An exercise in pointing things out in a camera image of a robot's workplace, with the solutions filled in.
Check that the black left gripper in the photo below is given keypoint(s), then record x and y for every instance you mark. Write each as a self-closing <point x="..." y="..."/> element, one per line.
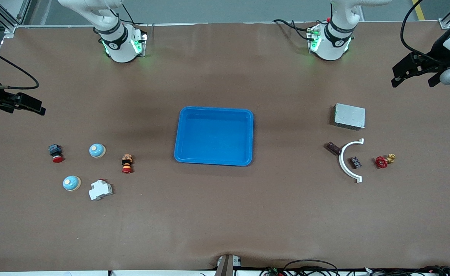
<point x="438" y="53"/>

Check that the blue bell with tan button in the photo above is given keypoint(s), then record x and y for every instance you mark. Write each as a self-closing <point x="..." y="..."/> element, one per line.
<point x="71" y="183"/>
<point x="97" y="150"/>

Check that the small black connector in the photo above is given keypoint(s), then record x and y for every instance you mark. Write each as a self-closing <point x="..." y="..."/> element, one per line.
<point x="355" y="162"/>

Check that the dark electrolytic capacitor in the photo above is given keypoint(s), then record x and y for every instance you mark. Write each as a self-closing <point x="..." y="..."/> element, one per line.
<point x="333" y="148"/>

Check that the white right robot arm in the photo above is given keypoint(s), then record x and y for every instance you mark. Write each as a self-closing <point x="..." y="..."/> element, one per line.
<point x="117" y="42"/>

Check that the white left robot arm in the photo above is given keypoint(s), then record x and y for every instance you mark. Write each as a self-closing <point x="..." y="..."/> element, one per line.
<point x="334" y="38"/>

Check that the blue plastic tray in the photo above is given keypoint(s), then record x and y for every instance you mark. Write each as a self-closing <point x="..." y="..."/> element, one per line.
<point x="213" y="138"/>

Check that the black emergency button red cap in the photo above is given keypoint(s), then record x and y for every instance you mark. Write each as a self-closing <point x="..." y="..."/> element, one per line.
<point x="56" y="152"/>

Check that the grey metal box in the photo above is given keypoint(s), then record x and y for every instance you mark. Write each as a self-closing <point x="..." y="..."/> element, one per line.
<point x="349" y="116"/>

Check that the red handwheel brass valve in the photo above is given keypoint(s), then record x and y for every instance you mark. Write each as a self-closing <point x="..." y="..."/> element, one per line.
<point x="382" y="162"/>

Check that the white circuit breaker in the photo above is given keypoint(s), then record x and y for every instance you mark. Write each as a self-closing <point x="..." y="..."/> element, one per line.
<point x="100" y="189"/>

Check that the brown table cover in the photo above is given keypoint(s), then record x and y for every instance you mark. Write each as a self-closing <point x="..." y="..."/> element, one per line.
<point x="224" y="214"/>

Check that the metal table edge clamp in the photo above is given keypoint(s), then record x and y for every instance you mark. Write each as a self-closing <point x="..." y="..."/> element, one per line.
<point x="224" y="264"/>

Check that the orange red push button switch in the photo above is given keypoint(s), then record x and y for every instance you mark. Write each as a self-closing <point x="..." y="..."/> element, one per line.
<point x="127" y="163"/>

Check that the white curved plastic bracket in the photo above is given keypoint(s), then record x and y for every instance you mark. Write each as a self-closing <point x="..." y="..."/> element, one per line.
<point x="342" y="161"/>

